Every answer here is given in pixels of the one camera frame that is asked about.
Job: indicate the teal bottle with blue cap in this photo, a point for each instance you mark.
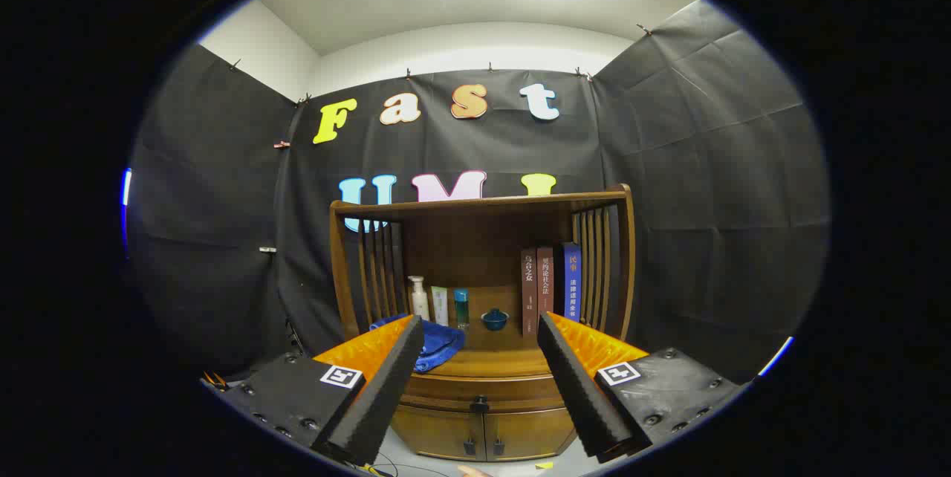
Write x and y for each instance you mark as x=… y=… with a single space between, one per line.
x=461 y=306

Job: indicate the wooden countertop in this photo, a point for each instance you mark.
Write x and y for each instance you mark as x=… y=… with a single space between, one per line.
x=498 y=362

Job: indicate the blue book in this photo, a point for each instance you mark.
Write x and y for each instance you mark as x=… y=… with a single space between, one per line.
x=572 y=284

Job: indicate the wooden drawer with black knob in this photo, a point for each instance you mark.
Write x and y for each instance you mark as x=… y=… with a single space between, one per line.
x=461 y=388

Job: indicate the white and green tube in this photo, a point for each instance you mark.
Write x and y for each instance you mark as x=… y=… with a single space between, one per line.
x=440 y=306

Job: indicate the reddish brown book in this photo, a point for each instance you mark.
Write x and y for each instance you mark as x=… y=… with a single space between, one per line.
x=545 y=276

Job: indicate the white pump bottle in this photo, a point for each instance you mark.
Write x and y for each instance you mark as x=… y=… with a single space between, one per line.
x=420 y=306

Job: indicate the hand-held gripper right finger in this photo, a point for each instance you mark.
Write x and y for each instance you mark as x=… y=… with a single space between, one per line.
x=579 y=395

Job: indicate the folded blue towel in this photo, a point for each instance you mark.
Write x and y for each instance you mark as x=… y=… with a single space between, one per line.
x=442 y=343

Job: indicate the wooden cabinet door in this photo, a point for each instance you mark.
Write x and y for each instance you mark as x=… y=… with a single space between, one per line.
x=446 y=432
x=527 y=432

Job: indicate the dark blue lidded teacup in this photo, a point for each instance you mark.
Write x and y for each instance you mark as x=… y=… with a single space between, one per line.
x=495 y=321

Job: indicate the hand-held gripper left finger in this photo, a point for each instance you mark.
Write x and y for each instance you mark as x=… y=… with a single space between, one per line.
x=386 y=395

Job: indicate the wooden cabinet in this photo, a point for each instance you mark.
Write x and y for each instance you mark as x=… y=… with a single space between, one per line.
x=475 y=247

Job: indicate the dark brown book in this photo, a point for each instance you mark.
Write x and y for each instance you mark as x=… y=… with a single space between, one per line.
x=528 y=291

